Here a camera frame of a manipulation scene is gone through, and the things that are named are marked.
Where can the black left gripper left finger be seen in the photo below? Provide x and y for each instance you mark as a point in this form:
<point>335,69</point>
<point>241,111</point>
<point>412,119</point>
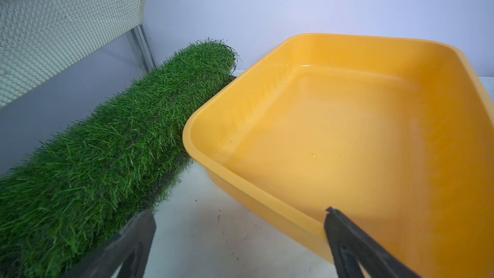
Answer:
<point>125,254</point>

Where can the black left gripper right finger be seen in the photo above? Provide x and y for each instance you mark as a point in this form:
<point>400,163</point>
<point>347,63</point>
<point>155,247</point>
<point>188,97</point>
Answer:
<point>356,253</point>

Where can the yellow plastic storage box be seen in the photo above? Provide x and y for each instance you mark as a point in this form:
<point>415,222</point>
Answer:
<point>395,133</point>

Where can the green artificial grass roll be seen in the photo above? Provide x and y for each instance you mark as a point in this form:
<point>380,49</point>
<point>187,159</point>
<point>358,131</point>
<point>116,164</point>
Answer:
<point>80,187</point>

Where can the white mesh wall shelf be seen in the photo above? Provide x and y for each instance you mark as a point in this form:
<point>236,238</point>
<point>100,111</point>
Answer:
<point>41,38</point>

